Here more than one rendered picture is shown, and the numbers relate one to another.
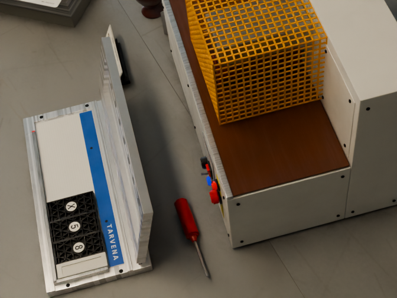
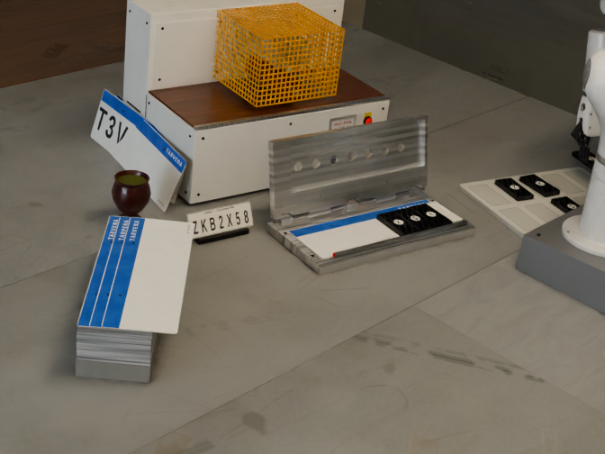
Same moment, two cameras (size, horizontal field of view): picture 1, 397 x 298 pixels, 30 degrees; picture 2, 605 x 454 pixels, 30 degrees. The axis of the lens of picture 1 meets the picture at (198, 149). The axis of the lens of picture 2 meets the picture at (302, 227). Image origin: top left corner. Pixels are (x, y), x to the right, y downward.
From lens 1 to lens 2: 3.03 m
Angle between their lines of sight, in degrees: 83
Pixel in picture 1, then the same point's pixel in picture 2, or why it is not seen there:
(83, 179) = (365, 225)
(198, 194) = not seen: hidden behind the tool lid
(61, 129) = (320, 243)
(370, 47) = not seen: outside the picture
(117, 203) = (377, 206)
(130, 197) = (386, 172)
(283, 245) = not seen: hidden behind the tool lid
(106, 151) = (330, 217)
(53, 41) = (196, 277)
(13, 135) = (335, 280)
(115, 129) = (327, 184)
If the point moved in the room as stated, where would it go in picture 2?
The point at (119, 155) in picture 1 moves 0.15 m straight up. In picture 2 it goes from (352, 179) to (361, 119)
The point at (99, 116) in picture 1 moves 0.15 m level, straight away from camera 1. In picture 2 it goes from (294, 225) to (240, 240)
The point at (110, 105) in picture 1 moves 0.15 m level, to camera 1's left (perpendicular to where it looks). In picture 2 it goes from (302, 189) to (336, 221)
